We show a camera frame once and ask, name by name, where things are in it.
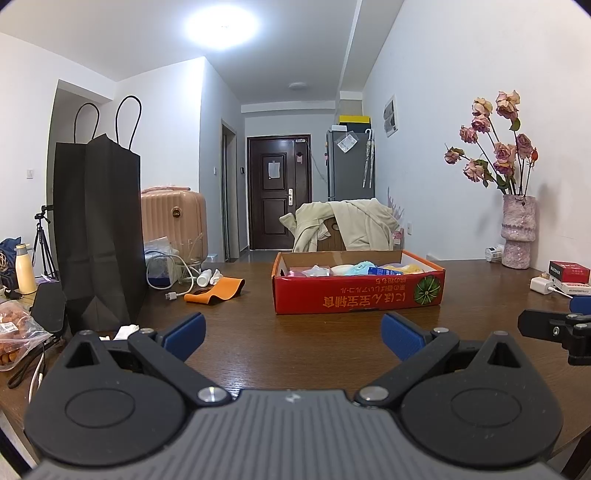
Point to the crumpled white tissue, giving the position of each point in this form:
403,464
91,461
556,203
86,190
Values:
125,331

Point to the white device with cable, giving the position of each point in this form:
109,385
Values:
166,271

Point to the black paper shopping bag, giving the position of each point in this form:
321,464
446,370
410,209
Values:
98,233

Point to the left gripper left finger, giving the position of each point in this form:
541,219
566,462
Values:
112,403

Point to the beige coat on chair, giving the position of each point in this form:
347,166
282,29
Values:
364,225

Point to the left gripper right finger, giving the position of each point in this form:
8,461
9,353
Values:
476,404

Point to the pink hard-shell suitcase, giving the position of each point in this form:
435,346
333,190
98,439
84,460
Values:
179,214

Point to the dried pink roses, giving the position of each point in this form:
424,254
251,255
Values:
506,156

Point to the iridescent mesh bath ball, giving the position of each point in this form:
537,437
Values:
317,271

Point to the yellow white plush toy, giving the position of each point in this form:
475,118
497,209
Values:
399,269

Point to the red black small box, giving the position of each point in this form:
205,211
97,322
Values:
569,272

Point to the pink textured vase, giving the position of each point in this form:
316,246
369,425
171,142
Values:
519,230

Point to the bag of snacks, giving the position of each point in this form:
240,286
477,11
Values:
19,334

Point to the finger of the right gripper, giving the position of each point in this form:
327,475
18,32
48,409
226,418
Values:
543,325
580,305

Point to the white spray bottle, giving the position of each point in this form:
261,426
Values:
208,277

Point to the yellow water bottle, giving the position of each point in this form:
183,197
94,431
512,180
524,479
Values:
24,270

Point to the dark brown entry door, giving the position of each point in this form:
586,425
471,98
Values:
278,181

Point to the yellow box on refrigerator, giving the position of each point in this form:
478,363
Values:
360,119

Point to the red cardboard box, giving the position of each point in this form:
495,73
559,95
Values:
344,294

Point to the camera tripod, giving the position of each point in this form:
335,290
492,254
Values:
41,246

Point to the white power adapter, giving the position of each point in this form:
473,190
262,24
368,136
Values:
542,285

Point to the white round sponge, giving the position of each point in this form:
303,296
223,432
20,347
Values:
342,270

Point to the ceiling light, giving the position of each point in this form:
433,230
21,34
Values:
221,26

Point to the light blue plush toy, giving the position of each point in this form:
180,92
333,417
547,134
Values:
361,269

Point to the blue tissue packet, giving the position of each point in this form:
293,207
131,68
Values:
379,271

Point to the grey refrigerator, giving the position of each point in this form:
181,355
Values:
348,166

